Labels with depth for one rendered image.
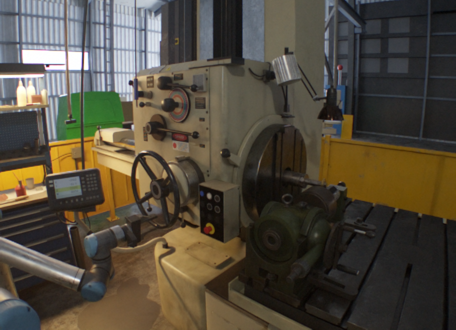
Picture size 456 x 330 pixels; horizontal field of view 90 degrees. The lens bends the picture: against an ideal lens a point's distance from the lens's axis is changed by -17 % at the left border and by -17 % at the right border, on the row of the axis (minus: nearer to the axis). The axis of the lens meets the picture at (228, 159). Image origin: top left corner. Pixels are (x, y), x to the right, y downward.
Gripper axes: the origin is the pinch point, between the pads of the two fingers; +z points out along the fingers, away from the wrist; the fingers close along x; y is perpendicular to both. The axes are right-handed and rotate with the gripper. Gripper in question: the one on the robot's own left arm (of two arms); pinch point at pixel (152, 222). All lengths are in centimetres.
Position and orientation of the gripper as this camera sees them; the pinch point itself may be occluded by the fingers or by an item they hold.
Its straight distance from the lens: 136.2
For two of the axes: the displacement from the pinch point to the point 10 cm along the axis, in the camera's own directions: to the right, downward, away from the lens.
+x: -1.4, 9.3, 3.3
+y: -7.5, -3.2, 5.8
